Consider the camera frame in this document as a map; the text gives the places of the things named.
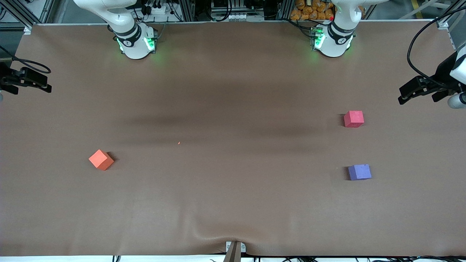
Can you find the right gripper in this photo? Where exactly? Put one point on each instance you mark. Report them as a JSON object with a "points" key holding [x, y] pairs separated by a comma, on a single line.
{"points": [[5, 77]]}

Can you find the aluminium frame post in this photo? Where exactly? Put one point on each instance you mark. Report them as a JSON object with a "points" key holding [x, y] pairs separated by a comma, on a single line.
{"points": [[188, 10]]}

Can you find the bag of orange snacks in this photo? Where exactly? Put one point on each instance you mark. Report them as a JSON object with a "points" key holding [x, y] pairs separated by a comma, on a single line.
{"points": [[309, 11]]}

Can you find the brown table mat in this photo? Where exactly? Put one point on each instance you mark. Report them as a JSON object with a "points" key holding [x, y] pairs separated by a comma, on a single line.
{"points": [[233, 189]]}

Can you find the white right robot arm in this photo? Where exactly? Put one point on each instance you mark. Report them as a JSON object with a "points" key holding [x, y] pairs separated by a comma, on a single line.
{"points": [[133, 40]]}

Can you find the white terminal strip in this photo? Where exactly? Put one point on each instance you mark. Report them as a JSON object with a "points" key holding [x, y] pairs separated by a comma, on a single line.
{"points": [[236, 16]]}

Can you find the orange foam block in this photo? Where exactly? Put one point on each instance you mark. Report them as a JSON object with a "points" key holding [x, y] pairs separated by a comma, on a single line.
{"points": [[100, 159]]}

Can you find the pink foam block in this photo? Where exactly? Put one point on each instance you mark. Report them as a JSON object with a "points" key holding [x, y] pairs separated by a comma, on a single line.
{"points": [[354, 118]]}

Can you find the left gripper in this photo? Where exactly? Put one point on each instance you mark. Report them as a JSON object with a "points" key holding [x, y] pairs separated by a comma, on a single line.
{"points": [[442, 73]]}

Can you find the metal corner bracket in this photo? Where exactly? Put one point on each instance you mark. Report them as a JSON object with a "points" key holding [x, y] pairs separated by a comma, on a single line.
{"points": [[27, 30], [442, 24]]}

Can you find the metal clamp bracket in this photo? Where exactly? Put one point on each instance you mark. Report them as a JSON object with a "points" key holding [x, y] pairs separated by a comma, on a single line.
{"points": [[243, 247]]}

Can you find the white power strip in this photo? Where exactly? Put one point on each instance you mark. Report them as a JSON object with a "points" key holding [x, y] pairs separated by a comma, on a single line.
{"points": [[158, 10]]}

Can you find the purple foam block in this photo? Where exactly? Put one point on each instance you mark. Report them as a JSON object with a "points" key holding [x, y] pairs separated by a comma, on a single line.
{"points": [[359, 171]]}

